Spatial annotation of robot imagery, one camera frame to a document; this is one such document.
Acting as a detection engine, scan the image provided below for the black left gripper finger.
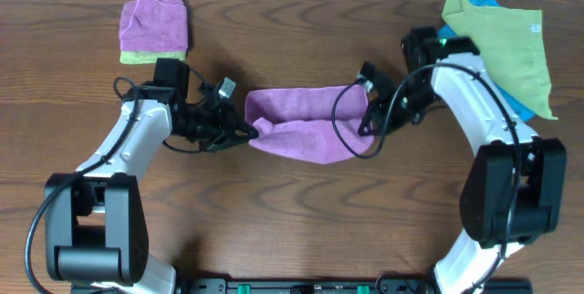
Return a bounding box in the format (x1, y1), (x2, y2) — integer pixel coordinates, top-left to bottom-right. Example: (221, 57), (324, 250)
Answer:
(231, 118), (259, 142)
(204, 136), (249, 152)

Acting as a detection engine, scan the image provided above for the purple microfiber cloth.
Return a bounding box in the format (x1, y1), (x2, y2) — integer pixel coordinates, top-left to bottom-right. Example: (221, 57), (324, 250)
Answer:
(245, 86), (373, 164)

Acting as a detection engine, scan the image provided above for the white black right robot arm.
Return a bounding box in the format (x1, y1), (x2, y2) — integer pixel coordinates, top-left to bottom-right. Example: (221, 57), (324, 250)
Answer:
(356, 27), (567, 293)

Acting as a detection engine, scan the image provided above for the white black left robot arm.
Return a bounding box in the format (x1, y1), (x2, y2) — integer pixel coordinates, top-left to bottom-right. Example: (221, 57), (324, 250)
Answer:
(37, 58), (258, 293)

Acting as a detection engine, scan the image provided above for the blue cloth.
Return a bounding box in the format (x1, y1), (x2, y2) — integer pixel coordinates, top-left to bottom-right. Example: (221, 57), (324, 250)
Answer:
(438, 0), (536, 121)

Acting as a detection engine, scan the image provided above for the folded green cloth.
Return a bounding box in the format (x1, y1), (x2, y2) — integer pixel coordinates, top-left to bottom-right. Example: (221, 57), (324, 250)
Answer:
(120, 51), (186, 65)

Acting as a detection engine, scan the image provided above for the folded purple cloth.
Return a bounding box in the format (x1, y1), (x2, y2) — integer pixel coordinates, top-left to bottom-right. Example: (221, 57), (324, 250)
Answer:
(119, 0), (188, 53)

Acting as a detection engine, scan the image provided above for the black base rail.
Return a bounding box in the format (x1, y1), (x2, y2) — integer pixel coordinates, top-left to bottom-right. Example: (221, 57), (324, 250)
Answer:
(175, 277), (534, 294)

